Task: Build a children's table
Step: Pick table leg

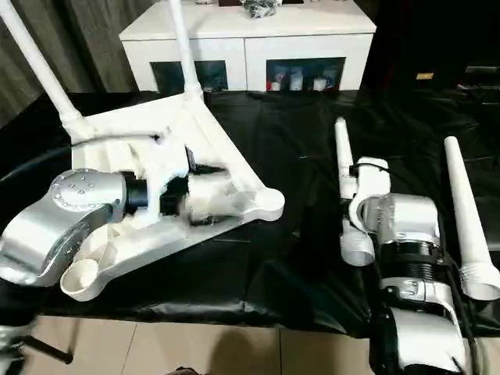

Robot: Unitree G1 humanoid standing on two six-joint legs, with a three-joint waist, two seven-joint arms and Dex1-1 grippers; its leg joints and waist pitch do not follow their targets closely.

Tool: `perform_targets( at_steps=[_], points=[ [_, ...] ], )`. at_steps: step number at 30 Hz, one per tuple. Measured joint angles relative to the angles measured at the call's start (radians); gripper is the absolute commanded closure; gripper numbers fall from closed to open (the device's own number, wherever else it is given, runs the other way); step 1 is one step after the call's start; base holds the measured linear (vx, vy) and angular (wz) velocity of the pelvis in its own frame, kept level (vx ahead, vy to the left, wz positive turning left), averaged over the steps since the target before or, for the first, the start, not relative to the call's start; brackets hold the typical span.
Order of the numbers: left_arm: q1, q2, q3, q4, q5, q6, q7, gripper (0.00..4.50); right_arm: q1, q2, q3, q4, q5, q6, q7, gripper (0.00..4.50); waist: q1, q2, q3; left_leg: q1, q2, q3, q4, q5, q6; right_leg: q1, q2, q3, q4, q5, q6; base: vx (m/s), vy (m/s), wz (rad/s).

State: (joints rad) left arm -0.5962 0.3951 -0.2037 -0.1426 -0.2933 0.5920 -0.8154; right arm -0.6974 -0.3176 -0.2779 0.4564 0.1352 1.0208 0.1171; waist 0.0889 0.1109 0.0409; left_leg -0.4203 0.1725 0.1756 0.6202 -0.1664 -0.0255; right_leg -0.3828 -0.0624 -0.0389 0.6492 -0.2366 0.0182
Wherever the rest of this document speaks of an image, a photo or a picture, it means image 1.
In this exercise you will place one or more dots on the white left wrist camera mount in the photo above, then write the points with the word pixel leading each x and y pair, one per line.
pixel 160 168

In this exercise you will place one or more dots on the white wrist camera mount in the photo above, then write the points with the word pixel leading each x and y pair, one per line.
pixel 373 179
pixel 160 168

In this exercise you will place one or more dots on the black and white bundle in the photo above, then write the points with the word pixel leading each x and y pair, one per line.
pixel 258 8

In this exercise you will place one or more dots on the grey-green curtain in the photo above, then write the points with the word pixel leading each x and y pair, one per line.
pixel 51 43

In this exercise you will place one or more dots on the small yellow label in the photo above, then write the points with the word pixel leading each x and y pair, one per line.
pixel 426 76

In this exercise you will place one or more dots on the white plastic bottle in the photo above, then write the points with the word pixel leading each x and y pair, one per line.
pixel 295 81
pixel 319 84

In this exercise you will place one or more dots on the white plastic table top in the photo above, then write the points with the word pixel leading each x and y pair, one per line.
pixel 218 140

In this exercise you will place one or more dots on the black mat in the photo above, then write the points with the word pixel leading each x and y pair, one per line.
pixel 312 129

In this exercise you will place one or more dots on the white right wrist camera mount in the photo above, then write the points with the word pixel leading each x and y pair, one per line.
pixel 373 179

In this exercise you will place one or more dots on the white plastic table leg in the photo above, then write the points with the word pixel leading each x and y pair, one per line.
pixel 465 203
pixel 183 47
pixel 39 58
pixel 345 156

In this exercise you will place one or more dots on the white cabinet with glass doors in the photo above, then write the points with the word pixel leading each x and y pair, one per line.
pixel 218 43

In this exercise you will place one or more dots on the black tripod stand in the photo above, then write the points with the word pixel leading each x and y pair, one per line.
pixel 51 349

